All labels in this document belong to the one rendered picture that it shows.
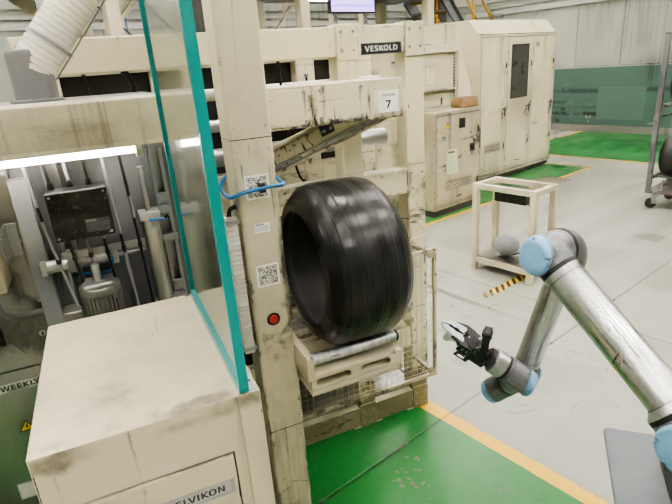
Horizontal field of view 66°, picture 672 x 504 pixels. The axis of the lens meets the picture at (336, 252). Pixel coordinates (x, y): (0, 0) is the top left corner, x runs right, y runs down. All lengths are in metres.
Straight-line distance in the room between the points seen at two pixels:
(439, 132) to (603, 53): 7.70
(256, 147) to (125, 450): 0.92
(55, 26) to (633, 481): 2.16
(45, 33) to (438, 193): 5.22
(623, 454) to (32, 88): 2.13
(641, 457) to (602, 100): 11.83
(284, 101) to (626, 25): 11.84
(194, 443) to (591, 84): 12.96
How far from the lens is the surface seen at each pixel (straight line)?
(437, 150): 6.31
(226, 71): 1.56
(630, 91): 13.22
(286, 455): 2.06
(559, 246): 1.63
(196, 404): 1.04
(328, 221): 1.60
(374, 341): 1.87
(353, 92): 1.98
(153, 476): 1.09
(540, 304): 1.87
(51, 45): 1.80
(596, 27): 13.62
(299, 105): 1.90
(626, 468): 1.97
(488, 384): 1.97
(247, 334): 1.76
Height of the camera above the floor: 1.84
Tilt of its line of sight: 20 degrees down
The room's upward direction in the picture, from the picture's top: 4 degrees counter-clockwise
